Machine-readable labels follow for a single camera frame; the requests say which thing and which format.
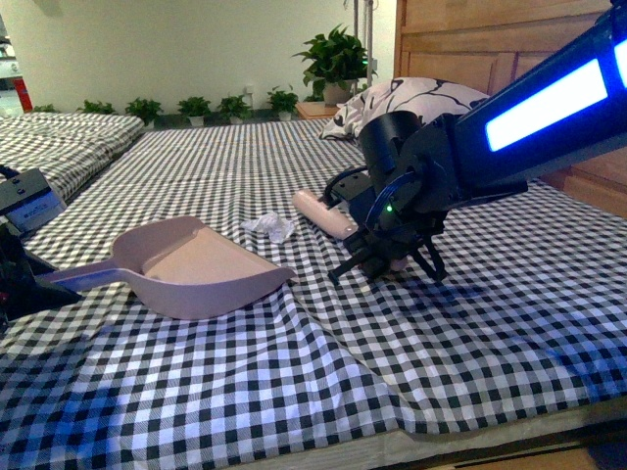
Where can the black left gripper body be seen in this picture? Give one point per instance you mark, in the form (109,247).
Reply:
(22,291)

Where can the wooden headboard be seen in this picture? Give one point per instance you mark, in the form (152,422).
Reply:
(485,45)

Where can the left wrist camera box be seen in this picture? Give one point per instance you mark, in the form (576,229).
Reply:
(28,200)

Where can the right robot arm blue light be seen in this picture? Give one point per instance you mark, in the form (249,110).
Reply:
(568,109)

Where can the large potted green plant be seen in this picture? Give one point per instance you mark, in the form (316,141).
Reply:
(337,61)

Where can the small wooden side table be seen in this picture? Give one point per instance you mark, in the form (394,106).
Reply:
(316,110)

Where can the folded checkered quilt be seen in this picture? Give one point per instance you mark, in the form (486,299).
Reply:
(70,149)

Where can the potted plant in row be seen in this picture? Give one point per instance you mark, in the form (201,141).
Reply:
(195,109)
(146,109)
(282,102)
(96,107)
(234,109)

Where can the small potted green plant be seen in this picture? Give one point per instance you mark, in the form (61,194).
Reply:
(48,108)

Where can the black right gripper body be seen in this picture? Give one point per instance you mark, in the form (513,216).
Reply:
(390,231)

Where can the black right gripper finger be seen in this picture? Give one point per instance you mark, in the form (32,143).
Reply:
(336,273)
(433,266)

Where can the black white checkered bed sheet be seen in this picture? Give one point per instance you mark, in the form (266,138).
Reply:
(530,320)

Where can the crumpled white paper trash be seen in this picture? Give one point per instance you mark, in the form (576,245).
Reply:
(277,228)

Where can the grey hand brush black bristles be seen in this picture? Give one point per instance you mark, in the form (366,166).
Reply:
(334,223)

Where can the beige plastic dustpan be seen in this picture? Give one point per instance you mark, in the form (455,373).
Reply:
(180,268)

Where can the metal floor stand pole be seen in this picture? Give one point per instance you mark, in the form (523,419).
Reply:
(363,13)

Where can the white printed pillow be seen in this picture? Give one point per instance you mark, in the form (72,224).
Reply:
(427,98)

